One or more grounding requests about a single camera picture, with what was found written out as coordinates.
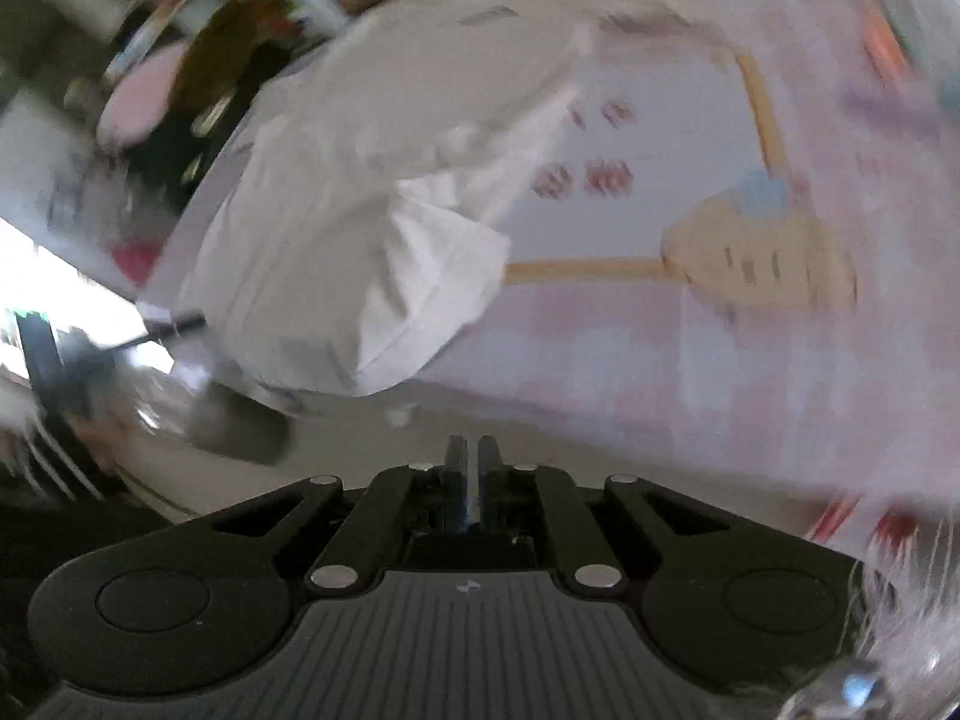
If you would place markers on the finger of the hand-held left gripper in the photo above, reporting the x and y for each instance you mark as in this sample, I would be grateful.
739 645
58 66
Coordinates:
176 324

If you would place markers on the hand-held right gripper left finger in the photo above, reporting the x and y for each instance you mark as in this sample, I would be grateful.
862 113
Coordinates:
456 484

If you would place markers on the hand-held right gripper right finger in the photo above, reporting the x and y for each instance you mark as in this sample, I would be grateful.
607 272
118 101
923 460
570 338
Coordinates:
489 484

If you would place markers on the cream printed t-shirt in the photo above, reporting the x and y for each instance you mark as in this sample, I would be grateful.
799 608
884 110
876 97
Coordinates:
337 202

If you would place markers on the pink cushion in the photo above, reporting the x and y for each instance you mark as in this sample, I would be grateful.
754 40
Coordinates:
142 94

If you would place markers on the white fluffy trim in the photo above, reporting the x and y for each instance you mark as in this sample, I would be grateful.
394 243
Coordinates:
892 630

